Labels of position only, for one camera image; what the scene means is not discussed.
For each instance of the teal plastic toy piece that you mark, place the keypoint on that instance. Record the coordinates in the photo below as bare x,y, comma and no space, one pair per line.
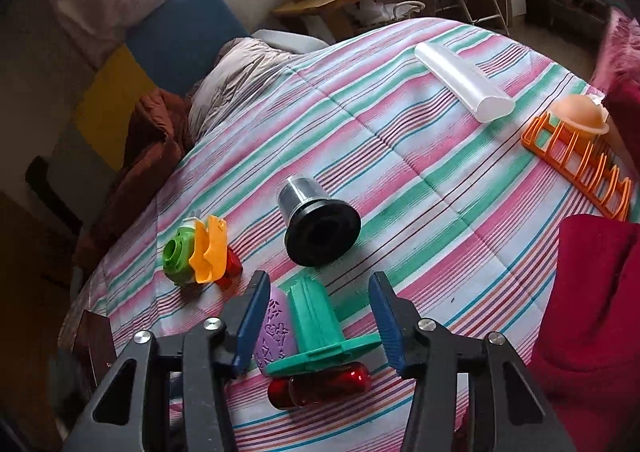
315,317

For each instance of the orange plastic rack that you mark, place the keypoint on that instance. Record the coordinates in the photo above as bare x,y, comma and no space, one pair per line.
550,144

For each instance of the pink fuzzy blanket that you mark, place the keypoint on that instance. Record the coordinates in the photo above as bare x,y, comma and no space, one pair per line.
622,56

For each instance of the peach silicone cup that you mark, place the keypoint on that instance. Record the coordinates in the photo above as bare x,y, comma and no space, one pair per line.
580,116

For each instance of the red cloth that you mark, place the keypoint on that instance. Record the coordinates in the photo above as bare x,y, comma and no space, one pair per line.
595,307

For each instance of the brown blanket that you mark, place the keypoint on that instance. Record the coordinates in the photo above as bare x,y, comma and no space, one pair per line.
150,146

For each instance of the small red toy piece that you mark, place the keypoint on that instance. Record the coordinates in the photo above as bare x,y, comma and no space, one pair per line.
232,263

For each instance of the blue headboard cushion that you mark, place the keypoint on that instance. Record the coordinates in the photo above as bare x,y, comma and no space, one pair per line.
185,31

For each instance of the white plastic bag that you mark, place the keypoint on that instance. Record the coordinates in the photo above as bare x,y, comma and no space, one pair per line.
390,11

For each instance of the grey headboard cushion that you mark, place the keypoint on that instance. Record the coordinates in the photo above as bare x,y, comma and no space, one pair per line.
75,156

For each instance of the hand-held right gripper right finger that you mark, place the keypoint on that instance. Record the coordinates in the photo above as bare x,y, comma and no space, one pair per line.
387,327

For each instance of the striped bed sheet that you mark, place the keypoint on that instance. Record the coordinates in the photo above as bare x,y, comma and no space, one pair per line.
400,131

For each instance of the green toy piece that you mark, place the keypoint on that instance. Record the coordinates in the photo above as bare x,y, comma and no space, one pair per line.
177,252

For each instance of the dark brown tray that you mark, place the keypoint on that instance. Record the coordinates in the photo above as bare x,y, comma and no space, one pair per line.
97,347

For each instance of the black funnel with metal cup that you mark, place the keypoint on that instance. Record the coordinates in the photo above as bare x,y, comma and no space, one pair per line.
320,232

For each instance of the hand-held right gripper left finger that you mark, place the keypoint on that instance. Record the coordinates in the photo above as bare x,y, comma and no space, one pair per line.
252,327

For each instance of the yellow plastic toy piece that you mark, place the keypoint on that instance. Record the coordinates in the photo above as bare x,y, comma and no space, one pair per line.
207,252

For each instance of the beige quilt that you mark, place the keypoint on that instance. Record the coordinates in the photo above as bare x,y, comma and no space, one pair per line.
240,76

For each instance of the red translucent cylinder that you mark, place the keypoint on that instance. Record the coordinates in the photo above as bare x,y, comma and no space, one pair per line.
320,384

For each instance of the yellow headboard cushion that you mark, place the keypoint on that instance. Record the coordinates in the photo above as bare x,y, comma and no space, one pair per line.
112,96

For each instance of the lilac patterned toy piece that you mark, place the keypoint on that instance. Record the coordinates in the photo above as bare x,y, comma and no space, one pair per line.
272,332

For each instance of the white translucent case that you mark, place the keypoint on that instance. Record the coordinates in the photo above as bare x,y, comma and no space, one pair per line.
460,79

